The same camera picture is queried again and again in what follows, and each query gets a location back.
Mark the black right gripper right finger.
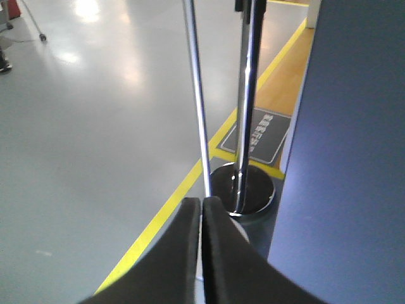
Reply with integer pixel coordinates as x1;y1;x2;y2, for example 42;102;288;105
202;197;324;303

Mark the black floor sign mat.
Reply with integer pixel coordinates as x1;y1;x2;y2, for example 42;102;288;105
220;107;292;165

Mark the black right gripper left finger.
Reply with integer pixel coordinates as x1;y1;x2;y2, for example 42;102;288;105
82;198;201;303

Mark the chrome stanchion post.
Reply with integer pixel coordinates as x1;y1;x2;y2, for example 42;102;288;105
211;1;275;217
182;1;211;197

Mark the chrome stanchion post far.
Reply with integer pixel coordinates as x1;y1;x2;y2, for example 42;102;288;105
211;1;275;217

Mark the chrome stanchion post near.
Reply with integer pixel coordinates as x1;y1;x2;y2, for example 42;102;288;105
182;1;211;197

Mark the dark grey fridge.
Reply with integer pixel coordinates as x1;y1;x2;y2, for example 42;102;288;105
269;1;404;303

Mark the yellow floor tape line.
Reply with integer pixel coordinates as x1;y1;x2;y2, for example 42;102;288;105
96;19;314;292

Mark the rolling stand leg with caster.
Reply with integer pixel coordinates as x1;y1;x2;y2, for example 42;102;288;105
21;0;47;42

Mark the black sneaker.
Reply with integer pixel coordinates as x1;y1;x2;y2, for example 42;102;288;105
0;48;13;73

